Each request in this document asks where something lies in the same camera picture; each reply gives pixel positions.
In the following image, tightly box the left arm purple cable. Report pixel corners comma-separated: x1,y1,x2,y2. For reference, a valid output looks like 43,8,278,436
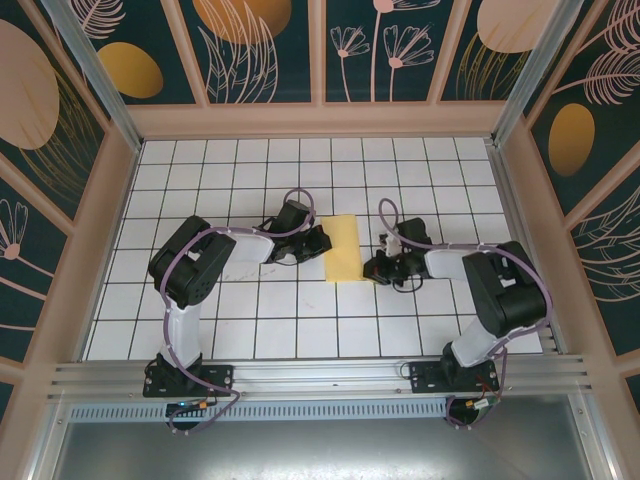
160,187,317,437

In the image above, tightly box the aluminium frame post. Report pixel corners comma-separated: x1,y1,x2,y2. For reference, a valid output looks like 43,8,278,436
489,0,586,147
42,0,146,154

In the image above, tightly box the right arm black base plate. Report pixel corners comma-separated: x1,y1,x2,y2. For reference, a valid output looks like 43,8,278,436
408,360,501,396

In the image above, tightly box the grey metal sheet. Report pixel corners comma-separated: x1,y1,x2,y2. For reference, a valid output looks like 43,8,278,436
29,418,616,480

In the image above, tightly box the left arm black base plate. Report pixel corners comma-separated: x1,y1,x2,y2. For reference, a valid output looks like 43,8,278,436
143,363,236,399

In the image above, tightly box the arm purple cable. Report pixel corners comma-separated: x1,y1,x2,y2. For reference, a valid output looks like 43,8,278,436
160,187,317,437
378,198,555,431

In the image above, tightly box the left small circuit board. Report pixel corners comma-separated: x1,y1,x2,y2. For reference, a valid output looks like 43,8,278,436
164,399,221,419

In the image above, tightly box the small circuit board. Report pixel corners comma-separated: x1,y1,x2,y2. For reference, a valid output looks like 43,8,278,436
462,397,501,415
164,399,221,419

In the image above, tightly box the grey slotted cable duct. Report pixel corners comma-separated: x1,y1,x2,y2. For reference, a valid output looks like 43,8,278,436
67,397,571,422

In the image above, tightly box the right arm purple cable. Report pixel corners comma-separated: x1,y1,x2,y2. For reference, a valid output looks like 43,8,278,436
378,198,555,431

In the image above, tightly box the right small circuit board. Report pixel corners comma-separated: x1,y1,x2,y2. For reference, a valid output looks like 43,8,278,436
462,397,501,415

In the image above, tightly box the yellow cloth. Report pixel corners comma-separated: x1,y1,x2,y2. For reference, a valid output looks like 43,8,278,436
322,213,364,284

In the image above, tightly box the aluminium side rail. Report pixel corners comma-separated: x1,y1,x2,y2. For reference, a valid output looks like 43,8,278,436
487,142,571,356

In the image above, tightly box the long aluminium mounting rail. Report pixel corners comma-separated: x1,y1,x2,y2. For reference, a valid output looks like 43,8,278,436
47,353,596,404

